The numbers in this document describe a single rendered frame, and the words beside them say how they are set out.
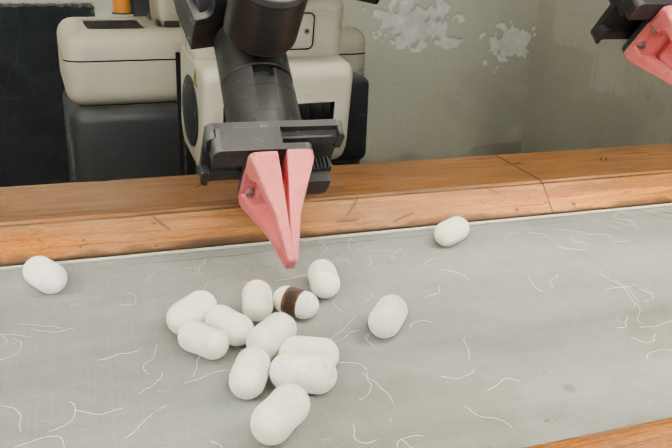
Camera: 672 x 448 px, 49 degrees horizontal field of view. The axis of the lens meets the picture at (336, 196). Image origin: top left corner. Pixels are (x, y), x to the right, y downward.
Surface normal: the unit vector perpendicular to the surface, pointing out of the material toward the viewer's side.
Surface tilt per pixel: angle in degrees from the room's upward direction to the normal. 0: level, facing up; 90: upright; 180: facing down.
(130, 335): 0
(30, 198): 0
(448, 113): 90
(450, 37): 90
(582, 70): 90
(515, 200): 45
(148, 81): 90
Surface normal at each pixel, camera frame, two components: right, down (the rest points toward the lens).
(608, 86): -0.94, 0.09
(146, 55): 0.37, 0.33
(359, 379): 0.04, -0.94
